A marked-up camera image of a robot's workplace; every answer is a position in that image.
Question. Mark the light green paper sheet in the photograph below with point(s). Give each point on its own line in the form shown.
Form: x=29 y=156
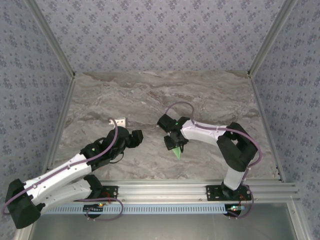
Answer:
x=177 y=153

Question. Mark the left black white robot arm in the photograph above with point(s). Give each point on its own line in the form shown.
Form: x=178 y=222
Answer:
x=50 y=180

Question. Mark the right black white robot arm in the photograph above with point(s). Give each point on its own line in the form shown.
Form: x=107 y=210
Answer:
x=200 y=132

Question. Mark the grey metal sheet panel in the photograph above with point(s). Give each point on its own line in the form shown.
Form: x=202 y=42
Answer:
x=162 y=227

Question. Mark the small adapter circuit board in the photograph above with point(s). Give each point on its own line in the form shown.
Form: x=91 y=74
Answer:
x=93 y=207
x=235 y=208

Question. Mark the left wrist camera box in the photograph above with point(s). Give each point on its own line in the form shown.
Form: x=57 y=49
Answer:
x=121 y=122

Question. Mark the aluminium mounting rail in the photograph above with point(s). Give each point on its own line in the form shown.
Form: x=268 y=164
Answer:
x=162 y=192

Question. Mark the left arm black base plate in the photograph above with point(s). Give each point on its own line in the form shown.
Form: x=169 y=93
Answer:
x=113 y=193

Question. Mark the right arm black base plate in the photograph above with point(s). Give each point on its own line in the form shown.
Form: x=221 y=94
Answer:
x=212 y=193

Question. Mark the aluminium table side rail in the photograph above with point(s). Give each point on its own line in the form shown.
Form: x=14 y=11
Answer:
x=261 y=112
x=63 y=112

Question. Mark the aluminium frame post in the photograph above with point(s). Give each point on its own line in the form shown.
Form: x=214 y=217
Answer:
x=53 y=37
x=271 y=37

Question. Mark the aluminium frame bar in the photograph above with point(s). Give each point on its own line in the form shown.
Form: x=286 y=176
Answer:
x=23 y=235
x=297 y=220

